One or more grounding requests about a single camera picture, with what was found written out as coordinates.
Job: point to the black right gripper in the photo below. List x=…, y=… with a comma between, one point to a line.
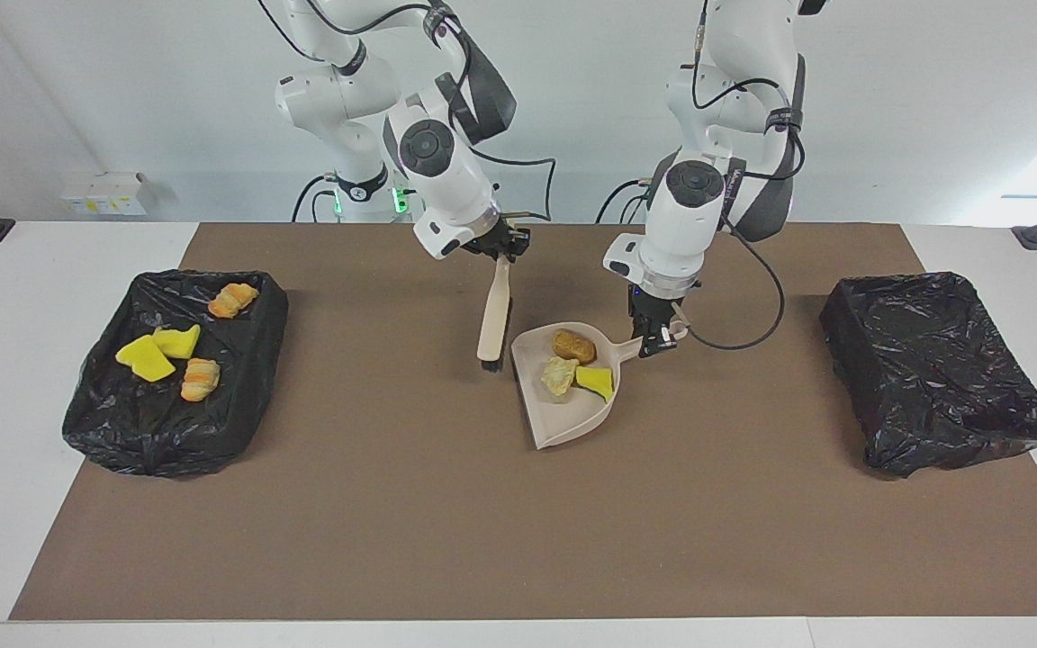
x=499, y=239

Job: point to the brown peanut-shaped bread toy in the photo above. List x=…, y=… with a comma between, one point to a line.
x=574, y=346

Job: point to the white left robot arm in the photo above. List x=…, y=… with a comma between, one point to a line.
x=689, y=207

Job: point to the curved yellow sponge piece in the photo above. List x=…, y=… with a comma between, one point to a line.
x=597, y=382

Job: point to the beige plastic dustpan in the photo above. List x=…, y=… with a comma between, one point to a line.
x=572, y=414

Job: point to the pale striped croissant toy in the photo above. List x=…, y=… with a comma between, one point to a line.
x=200, y=378

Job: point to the yellow sponge wedge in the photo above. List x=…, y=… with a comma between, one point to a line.
x=148, y=360

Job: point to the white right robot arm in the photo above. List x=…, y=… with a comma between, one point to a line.
x=446, y=171

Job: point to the beige hand brush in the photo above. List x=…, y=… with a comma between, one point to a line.
x=493, y=315

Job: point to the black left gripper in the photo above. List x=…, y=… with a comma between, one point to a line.
x=653, y=310

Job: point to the pale bread chunk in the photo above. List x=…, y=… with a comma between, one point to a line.
x=559, y=376

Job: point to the white wall socket box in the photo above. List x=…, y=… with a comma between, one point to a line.
x=104, y=198

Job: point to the brown table mat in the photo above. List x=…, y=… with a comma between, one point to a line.
x=446, y=558

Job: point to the orange striped croissant toy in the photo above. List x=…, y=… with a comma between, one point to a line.
x=233, y=300

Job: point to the notched yellow sponge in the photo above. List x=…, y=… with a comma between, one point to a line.
x=181, y=342

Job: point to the bin with black bag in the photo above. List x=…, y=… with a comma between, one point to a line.
x=149, y=432
x=933, y=378

